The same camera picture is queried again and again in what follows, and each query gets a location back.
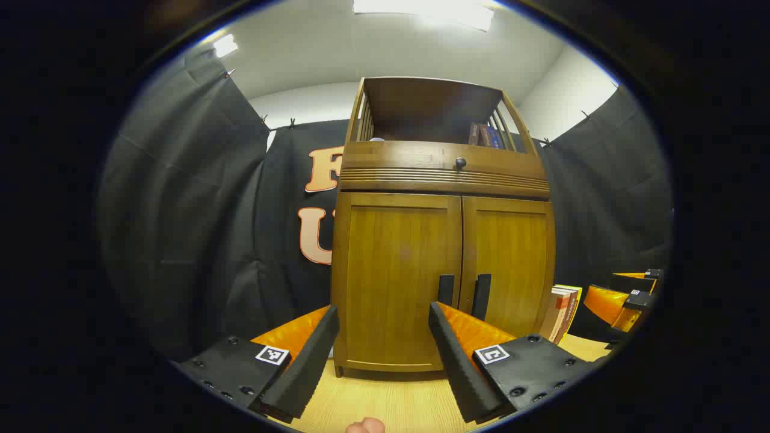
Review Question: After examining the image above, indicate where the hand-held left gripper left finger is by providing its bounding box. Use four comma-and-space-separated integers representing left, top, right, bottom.
170, 304, 341, 425

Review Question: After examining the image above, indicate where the brown wooden shoe cabinet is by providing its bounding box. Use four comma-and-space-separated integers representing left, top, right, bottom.
330, 76, 557, 379

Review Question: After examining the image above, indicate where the beige book orange label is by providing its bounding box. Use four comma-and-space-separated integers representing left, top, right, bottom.
538, 287, 569, 342

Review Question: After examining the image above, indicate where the wooden cabinet drawer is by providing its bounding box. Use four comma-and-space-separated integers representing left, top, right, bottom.
340, 140, 542, 176

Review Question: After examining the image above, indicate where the red-brown spine book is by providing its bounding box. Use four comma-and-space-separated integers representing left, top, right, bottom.
552, 290, 576, 345

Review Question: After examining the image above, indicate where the large ceiling light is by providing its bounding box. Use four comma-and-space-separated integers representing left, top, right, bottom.
353, 0, 495, 32

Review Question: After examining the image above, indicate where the black backdrop cloth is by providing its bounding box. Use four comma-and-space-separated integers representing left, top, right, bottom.
96, 45, 673, 364

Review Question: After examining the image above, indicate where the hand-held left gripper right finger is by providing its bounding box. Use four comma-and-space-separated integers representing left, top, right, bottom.
428, 301, 602, 425

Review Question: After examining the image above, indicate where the wooden cabinet door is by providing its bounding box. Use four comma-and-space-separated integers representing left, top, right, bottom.
460, 195, 556, 340
332, 192, 464, 372

